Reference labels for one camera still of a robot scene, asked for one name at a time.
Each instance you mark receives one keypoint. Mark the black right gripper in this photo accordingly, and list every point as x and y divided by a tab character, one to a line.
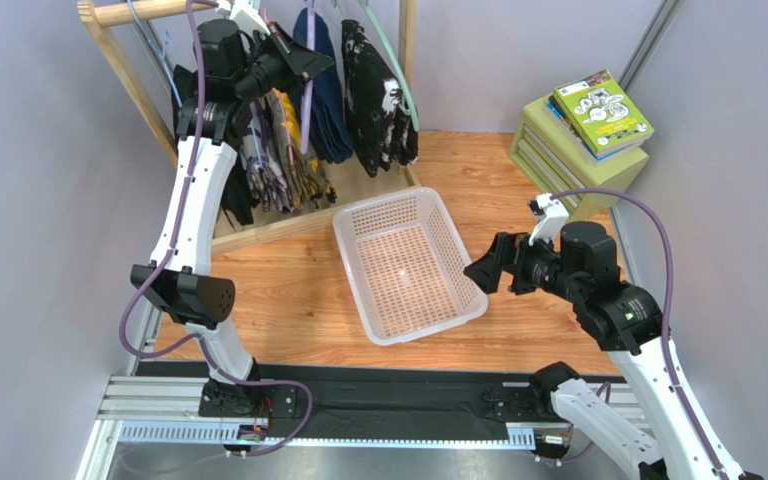
509	259

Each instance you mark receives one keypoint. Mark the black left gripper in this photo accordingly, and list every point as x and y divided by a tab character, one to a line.
300	62

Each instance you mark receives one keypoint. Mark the dark blue denim trousers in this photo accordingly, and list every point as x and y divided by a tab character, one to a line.
327	127

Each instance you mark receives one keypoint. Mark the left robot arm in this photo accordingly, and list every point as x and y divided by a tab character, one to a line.
234	70

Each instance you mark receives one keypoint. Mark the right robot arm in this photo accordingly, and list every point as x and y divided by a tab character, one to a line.
626	322

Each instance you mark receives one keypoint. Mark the mint green hanger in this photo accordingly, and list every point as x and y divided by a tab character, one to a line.
406	105

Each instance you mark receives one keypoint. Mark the black white splattered trousers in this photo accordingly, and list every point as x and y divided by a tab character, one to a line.
381	133

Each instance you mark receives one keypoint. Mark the purple grey patterned trousers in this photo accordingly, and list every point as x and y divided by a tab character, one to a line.
263	170

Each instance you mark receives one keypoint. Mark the grey yellow camouflage trousers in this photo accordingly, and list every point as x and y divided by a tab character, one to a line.
304	173

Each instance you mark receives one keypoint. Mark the light blue hanger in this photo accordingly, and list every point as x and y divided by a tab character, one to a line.
156	50

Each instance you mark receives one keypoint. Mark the white perforated plastic basket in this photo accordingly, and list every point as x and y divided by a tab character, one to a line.
404	260

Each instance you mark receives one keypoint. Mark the green drawer cabinet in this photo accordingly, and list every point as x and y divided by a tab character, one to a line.
552	164

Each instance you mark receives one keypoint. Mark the blue book under stack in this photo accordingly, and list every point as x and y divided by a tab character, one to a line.
564	125

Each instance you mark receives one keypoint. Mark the green cover book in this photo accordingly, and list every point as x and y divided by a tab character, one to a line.
602	114

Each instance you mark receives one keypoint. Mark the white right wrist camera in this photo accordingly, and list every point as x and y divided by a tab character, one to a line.
550	214

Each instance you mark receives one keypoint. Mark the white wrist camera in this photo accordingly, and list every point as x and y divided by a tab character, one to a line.
245	13
550	214

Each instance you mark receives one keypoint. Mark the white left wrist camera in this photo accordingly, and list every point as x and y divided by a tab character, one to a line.
245	13

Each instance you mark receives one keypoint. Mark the aluminium corner post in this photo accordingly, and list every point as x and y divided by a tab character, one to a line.
654	32

